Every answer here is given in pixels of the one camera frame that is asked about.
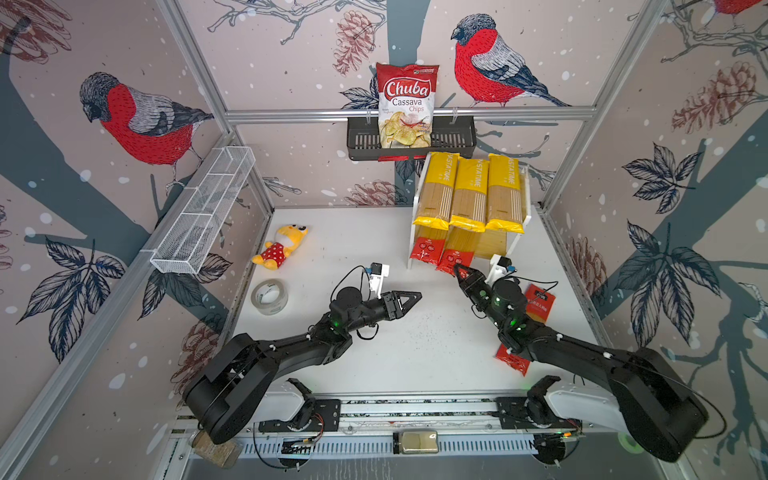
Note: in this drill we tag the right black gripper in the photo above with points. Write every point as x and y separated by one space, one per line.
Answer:
467 286

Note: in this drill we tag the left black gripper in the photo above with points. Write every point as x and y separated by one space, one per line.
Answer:
392 307

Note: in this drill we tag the red pasta bag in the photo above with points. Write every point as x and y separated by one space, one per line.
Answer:
428 245
459 249
538 307

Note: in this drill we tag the yellow pasta bag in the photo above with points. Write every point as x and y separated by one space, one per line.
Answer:
436 194
469 203
505 199

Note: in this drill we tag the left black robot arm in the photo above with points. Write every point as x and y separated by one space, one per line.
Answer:
226 393

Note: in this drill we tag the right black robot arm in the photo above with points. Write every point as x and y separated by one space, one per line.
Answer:
661 412

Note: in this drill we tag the wooden two-tier shelf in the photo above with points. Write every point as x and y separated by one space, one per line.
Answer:
491 242

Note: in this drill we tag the yellow plush toy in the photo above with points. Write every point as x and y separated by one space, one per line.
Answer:
285 242

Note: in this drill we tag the clear tape roll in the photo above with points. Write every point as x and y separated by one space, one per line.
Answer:
270 297

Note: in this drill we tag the Chuba cassava chips bag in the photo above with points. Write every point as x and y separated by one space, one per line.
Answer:
406 104

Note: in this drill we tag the green tape roll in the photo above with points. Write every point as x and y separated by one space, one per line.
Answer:
629 444

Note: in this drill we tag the glass jar brown contents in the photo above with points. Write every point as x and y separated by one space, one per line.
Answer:
223 455

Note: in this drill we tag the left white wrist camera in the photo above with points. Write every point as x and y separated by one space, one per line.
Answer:
376 274

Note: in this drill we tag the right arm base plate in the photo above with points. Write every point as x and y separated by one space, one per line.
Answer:
526 413

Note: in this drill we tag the metallic box on rail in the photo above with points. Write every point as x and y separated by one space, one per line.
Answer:
415 442

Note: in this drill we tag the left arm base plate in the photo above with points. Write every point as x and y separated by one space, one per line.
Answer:
311 417

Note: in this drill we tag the white wire mesh basket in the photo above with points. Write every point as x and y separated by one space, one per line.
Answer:
190 239

